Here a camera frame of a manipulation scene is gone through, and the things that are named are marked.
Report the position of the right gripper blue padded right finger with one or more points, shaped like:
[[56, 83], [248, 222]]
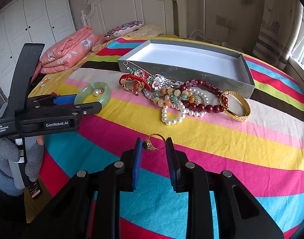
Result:
[[173, 164]]

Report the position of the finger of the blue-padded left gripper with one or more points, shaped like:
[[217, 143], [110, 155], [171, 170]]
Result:
[[56, 100]]

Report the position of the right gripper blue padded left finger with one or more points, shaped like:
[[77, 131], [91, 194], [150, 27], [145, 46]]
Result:
[[136, 162]]

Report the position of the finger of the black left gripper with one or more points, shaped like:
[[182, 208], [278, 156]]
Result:
[[51, 110]]

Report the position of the pearl earring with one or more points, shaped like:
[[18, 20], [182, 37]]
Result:
[[98, 92]]

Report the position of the green jade bangle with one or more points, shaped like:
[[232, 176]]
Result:
[[87, 92]]

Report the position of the large safety pin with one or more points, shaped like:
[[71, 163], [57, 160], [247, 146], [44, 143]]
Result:
[[130, 67]]

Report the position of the silver flower brooch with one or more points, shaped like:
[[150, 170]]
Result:
[[157, 82]]

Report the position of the gold bangle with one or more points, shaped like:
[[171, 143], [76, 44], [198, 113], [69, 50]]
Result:
[[234, 105]]

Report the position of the grey gloved left hand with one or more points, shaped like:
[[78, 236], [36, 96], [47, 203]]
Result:
[[9, 152]]

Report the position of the folded pink floral quilt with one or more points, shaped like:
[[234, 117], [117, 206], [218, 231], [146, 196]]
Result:
[[66, 53]]

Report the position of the white wardrobe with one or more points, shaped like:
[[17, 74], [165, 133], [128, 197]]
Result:
[[30, 21]]

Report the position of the striped colourful bed sheet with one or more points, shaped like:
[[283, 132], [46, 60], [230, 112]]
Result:
[[265, 152]]

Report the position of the embroidered patterned pillow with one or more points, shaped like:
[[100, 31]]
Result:
[[123, 29]]

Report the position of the beige pillow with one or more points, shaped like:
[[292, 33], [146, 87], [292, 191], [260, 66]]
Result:
[[149, 30]]

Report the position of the grey shallow cardboard box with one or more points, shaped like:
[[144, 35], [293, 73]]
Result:
[[183, 60]]

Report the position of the white wooden headboard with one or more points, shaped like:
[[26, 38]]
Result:
[[170, 15]]

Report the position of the striped curtain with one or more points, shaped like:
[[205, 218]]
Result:
[[278, 32]]

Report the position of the wall socket plate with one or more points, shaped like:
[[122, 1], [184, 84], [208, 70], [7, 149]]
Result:
[[225, 22]]

